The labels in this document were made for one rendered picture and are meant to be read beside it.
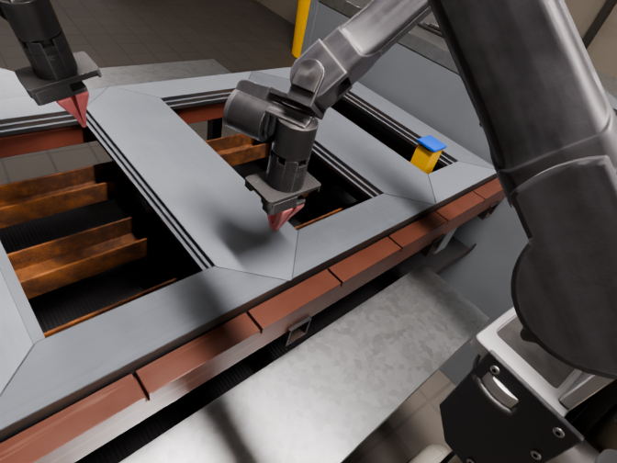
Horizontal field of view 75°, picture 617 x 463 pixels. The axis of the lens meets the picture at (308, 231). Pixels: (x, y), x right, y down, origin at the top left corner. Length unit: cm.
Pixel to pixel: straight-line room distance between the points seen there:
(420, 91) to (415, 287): 67
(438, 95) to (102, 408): 118
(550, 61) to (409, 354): 71
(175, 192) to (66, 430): 44
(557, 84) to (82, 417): 56
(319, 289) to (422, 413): 103
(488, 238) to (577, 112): 117
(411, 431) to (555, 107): 145
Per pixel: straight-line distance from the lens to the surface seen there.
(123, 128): 102
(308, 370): 79
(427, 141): 116
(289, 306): 67
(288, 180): 58
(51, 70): 71
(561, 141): 23
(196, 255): 73
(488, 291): 147
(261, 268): 69
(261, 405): 75
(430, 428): 165
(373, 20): 57
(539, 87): 24
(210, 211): 78
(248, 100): 57
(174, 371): 60
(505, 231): 136
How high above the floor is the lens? 136
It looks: 41 degrees down
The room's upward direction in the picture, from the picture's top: 16 degrees clockwise
